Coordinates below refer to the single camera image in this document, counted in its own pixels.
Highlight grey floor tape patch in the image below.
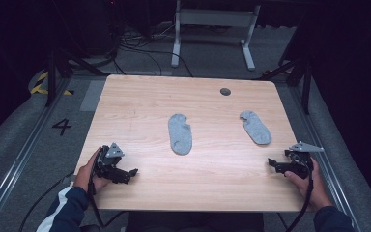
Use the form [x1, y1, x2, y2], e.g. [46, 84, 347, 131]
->
[79, 79, 106, 113]

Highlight white metal stand frame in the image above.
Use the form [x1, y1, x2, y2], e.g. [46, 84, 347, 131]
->
[170, 0, 262, 72]

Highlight black metal stand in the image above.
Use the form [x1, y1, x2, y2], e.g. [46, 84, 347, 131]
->
[44, 47, 110, 108]
[260, 13, 313, 115]

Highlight metal floor rail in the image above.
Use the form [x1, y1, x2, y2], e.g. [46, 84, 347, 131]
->
[274, 80, 363, 232]
[0, 76, 71, 232]

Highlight person's right hand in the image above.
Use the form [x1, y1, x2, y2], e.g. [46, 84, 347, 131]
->
[284, 158, 334, 212]

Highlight person's left hand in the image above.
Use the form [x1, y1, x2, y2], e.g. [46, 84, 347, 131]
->
[73, 147, 112, 194]

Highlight yellow black floor tape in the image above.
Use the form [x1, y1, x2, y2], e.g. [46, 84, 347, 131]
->
[29, 71, 75, 97]

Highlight black floor cable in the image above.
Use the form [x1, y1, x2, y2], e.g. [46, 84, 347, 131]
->
[18, 172, 75, 232]

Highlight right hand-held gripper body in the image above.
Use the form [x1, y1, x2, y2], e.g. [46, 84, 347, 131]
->
[283, 141, 325, 180]

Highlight hand-held gripper cable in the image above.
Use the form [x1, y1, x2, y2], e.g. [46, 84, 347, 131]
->
[284, 154, 315, 232]
[88, 146, 128, 228]

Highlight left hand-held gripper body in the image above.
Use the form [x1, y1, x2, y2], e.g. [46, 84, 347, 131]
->
[93, 142, 131, 182]

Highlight right hand-held gripper cable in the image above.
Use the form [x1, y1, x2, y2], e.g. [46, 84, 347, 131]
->
[284, 154, 315, 232]

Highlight person's dark trousers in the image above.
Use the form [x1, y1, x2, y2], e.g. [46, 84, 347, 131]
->
[125, 211, 265, 232]

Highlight left hand-held gripper cable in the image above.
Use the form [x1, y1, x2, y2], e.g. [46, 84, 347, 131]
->
[88, 146, 128, 228]

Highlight bundle of black floor cables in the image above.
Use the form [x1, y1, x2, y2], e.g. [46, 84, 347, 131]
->
[112, 25, 194, 78]

